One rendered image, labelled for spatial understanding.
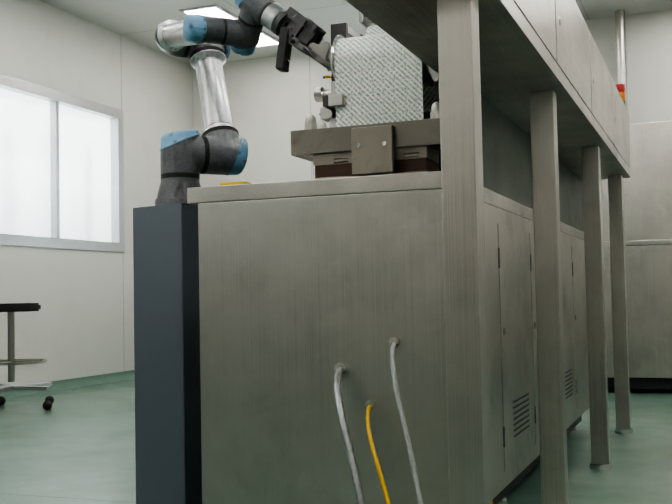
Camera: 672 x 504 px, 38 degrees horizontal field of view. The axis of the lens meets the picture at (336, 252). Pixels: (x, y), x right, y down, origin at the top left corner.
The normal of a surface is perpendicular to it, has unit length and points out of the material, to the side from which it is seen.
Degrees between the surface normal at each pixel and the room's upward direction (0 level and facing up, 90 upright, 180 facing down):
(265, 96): 90
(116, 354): 90
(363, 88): 90
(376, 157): 90
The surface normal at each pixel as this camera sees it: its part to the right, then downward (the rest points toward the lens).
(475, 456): -0.36, -0.04
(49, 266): 0.93, -0.04
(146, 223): -0.57, -0.03
